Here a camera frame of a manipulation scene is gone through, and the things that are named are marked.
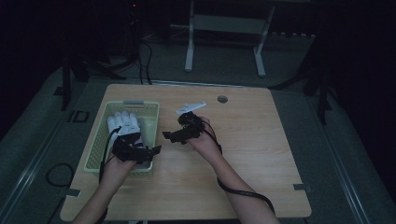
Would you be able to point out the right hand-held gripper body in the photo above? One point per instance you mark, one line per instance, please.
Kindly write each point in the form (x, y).
(193, 124)

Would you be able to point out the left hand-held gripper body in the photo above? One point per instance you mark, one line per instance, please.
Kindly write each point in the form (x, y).
(130, 152)

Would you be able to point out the lavender glove with white fingers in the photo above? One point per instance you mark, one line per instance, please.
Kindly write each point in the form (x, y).
(124, 124)

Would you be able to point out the pale green plastic basket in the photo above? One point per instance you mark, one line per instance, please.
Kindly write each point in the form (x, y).
(149, 112)

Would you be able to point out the person's left hand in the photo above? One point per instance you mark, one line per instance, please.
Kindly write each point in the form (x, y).
(118, 169)

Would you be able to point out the person's right hand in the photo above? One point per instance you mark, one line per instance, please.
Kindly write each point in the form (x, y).
(205, 146)

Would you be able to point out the round grey table grommet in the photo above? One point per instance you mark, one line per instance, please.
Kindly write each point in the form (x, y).
(222, 99)

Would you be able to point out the grey tape strip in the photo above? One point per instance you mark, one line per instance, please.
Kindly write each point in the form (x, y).
(73, 193)
(301, 187)

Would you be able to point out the black metal stand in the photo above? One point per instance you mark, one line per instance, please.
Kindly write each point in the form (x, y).
(67, 84)
(322, 93)

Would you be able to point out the dark device with red light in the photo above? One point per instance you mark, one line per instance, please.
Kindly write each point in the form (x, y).
(134, 18)

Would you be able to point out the black rectangular floor frame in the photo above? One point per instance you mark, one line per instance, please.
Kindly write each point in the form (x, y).
(81, 116)

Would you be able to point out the white metal desk frame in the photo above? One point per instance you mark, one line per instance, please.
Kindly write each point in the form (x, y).
(225, 25)

